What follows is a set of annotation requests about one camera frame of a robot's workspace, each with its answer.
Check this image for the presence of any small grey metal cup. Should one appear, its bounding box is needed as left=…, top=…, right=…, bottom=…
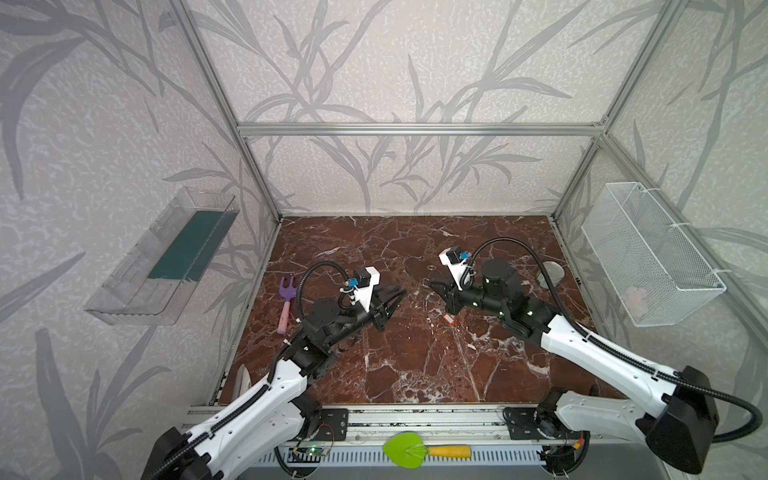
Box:
left=537, top=261, right=565, bottom=289

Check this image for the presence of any pink object in basket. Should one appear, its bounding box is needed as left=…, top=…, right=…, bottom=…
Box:
left=622, top=286, right=649, bottom=318

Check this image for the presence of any aluminium front rail frame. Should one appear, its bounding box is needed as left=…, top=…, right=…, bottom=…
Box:
left=323, top=395, right=646, bottom=446

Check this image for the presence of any clear plastic wall shelf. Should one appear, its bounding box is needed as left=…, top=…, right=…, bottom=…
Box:
left=84, top=187, right=240, bottom=326

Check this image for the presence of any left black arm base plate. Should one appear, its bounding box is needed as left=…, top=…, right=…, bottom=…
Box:
left=309, top=408, right=350, bottom=442

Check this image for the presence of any black corrugated cable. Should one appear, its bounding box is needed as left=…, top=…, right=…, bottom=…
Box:
left=143, top=260, right=350, bottom=480
left=466, top=236, right=764, bottom=444

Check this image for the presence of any right circuit board with wires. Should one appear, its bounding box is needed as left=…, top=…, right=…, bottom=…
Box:
left=539, top=433, right=590, bottom=479

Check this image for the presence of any left circuit board with wires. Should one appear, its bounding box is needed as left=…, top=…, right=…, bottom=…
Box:
left=285, top=438, right=335, bottom=464

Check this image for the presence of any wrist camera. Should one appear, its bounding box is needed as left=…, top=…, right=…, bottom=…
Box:
left=438, top=246, right=475, bottom=290
left=340, top=266, right=380, bottom=312

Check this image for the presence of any circuit board with wires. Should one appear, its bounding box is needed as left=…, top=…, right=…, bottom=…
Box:
left=285, top=438, right=335, bottom=464
left=539, top=433, right=590, bottom=479

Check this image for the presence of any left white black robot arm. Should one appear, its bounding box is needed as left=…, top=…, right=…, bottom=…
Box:
left=142, top=285, right=406, bottom=479

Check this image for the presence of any left black corrugated cable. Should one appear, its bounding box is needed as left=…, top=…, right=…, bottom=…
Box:
left=143, top=260, right=350, bottom=480

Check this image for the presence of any white wire mesh basket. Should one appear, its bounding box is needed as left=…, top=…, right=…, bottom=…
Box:
left=582, top=182, right=727, bottom=328

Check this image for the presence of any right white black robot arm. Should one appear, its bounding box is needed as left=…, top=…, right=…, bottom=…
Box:
left=429, top=249, right=719, bottom=475

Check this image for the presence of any right black corrugated cable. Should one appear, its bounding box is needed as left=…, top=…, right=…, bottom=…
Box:
left=466, top=236, right=764, bottom=444

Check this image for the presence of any purple pink toy rake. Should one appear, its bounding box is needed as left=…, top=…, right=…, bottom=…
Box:
left=277, top=276, right=297, bottom=335

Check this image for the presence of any green yellow toy shovel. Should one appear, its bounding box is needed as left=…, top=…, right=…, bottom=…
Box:
left=382, top=432, right=472, bottom=469

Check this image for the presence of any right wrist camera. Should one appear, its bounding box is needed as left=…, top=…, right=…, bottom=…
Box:
left=438, top=246, right=475, bottom=290

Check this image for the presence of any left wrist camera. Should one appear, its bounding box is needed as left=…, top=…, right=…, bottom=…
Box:
left=340, top=266, right=380, bottom=312

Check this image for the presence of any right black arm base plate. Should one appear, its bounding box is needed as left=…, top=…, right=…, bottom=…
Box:
left=502, top=406, right=560, bottom=440

